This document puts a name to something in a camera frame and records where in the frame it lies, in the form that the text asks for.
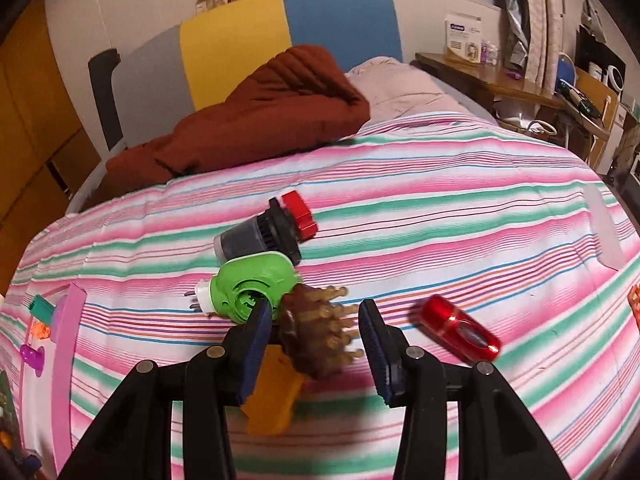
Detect white power strip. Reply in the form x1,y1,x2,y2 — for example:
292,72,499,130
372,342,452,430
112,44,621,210
520,119,557,137

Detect wooden desk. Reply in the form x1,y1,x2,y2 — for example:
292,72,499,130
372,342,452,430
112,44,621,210
415,52,563,111

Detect red metallic flashlight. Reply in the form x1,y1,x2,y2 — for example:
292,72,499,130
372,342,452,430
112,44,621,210
419,295,502,362

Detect rust brown quilted blanket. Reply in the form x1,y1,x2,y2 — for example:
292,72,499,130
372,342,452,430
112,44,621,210
92,45,372,206

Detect black shelf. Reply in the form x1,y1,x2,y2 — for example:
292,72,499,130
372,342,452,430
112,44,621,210
575,25,628,81

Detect wooden wardrobe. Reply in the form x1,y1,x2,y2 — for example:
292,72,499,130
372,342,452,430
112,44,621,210
0,0,108,241

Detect small white fan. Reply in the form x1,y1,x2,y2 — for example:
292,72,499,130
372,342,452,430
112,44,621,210
602,64,626,92

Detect teal plastic toy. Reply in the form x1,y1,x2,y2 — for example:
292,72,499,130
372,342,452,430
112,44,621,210
29,295,60,323

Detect pale translucent flat sheet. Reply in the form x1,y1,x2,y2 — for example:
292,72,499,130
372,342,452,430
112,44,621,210
582,182,626,271

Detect pink green striped blanket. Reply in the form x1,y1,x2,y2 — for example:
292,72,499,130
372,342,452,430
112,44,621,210
0,112,640,480

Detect green plug-in device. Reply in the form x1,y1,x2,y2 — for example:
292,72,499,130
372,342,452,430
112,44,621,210
189,254,301,325

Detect black jar with red cap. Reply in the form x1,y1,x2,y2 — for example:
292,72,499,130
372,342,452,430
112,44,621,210
213,191,319,267

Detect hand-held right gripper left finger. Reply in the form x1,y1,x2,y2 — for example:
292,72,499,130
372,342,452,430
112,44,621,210
57,302,275,480

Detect grey bed rail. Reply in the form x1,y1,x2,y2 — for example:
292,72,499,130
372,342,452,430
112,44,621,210
67,142,128,213

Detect brown scalp massage brush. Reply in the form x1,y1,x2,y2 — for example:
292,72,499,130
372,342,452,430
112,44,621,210
280,284,365,380

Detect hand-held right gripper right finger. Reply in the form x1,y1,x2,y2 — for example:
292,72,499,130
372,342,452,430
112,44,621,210
359,299,571,480

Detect purple plastic toy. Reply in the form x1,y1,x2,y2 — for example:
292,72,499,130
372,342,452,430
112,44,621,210
20,344,46,376

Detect wooden side table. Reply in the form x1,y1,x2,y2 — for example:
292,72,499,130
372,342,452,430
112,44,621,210
555,65,631,171

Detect grey yellow blue headboard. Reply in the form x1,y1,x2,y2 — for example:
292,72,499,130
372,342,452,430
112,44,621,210
112,0,403,153

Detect yellow orange plastic block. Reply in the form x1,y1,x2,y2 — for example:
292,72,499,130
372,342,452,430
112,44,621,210
243,345,305,436

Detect beige curtain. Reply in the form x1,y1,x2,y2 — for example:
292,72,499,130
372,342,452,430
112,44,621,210
502,0,566,96

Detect white box with blue label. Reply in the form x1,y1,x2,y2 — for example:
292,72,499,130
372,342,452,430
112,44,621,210
445,12,483,63

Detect white tray with pink rim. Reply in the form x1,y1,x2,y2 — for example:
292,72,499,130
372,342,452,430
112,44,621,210
0,282,88,480

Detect pale pink quilt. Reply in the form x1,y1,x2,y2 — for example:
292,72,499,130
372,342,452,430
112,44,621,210
345,56,496,123

